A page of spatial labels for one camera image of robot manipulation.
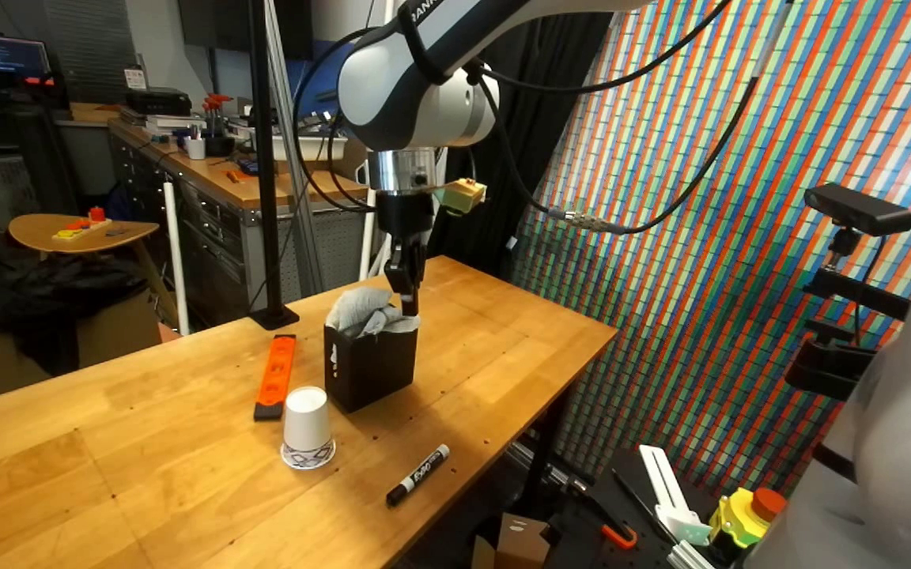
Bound round wooden stool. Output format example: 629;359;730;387
5;209;164;258

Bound black camera stand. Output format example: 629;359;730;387
784;225;911;406

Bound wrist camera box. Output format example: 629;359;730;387
440;175;491;218

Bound thin white leaning bar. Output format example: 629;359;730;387
158;177;193;339

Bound black exterior camera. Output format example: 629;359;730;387
800;180;911;238

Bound white paper cup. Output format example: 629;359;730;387
278;383;342;474

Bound cardboard box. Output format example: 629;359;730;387
471;510;556;569

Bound black white marker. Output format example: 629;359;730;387
382;439;455;510

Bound wooden top workbench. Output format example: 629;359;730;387
105;112;377;322

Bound computer monitor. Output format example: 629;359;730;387
0;24;57;80

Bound light grey cloth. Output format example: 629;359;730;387
322;288;424;340

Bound black perforated box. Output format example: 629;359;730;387
319;312;424;416

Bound white plastic bracket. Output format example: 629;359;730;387
636;444;716;546

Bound colourful patterned backdrop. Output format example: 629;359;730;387
504;0;911;498

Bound orange black tool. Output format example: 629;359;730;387
250;333;303;423

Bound black vertical pole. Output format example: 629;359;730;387
247;0;303;333

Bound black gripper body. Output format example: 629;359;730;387
374;187;440;253

